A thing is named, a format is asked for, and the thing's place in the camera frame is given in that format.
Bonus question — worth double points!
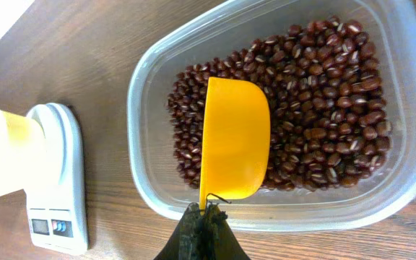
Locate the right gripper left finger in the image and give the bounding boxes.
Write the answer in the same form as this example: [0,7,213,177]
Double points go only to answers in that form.
[155,203,202,260]

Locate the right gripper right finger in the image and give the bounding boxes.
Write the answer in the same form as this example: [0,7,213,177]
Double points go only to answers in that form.
[201,204,250,260]

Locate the yellow plastic measuring scoop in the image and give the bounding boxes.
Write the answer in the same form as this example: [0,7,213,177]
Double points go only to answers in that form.
[199,77,271,209]

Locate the white digital kitchen scale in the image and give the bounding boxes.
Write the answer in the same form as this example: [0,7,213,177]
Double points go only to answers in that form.
[25,103,88,256]

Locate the pale yellow plastic bowl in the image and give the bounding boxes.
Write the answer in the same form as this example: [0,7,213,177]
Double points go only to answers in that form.
[0,110,46,196]

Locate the red beans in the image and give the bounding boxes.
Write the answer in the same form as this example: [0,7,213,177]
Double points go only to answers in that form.
[166,16,392,191]

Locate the clear plastic container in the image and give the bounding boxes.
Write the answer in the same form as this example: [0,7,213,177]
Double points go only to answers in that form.
[127,0,416,232]

